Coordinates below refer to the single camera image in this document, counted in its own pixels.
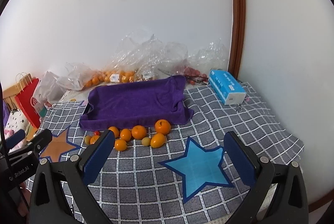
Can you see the round orange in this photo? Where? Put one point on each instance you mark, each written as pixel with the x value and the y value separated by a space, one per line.
pixel 138 132

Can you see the clear bag of oranges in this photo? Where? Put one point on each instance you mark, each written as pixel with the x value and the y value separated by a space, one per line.
pixel 80 76

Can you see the white plastic bag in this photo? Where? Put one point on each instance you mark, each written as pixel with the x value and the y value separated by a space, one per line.
pixel 48 91

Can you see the brown wooden door frame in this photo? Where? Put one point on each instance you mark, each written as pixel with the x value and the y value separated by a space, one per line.
pixel 238 34

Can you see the large orange with stem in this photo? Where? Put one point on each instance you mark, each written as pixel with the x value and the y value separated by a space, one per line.
pixel 162 126

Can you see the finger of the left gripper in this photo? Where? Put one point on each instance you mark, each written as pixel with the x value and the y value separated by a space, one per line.
pixel 15 140
pixel 40 141

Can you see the red paper shopping bag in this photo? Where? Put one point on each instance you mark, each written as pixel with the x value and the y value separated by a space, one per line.
pixel 26 85

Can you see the small yellow-green fruit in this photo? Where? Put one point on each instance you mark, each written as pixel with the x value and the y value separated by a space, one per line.
pixel 146 141

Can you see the small orange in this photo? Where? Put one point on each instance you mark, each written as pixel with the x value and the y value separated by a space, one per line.
pixel 125 135
pixel 120 145

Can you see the purple towel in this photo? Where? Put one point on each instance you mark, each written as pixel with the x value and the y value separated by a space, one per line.
pixel 141 103

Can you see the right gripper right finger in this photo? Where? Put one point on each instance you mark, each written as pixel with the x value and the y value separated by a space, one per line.
pixel 289 202

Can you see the oval orange kumquat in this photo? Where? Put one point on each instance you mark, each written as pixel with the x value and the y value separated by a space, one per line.
pixel 158 140

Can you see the grey checkered star tablecloth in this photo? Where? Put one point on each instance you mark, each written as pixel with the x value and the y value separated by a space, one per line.
pixel 133 186

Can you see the red dates on branch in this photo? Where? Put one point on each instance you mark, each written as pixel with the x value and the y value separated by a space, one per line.
pixel 192 76

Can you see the small orange front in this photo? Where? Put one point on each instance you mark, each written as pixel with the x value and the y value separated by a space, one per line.
pixel 120 145

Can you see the clear crumpled plastic bag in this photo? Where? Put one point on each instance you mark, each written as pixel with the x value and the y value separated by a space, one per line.
pixel 149 50

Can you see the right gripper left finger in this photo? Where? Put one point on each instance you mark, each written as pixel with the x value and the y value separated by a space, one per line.
pixel 48 203

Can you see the large orange near gripper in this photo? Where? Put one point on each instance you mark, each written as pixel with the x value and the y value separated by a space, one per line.
pixel 115 131

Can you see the blue tissue box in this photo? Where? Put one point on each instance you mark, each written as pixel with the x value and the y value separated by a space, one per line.
pixel 228 89

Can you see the small orange behind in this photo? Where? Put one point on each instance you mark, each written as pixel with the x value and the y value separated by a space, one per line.
pixel 125 135

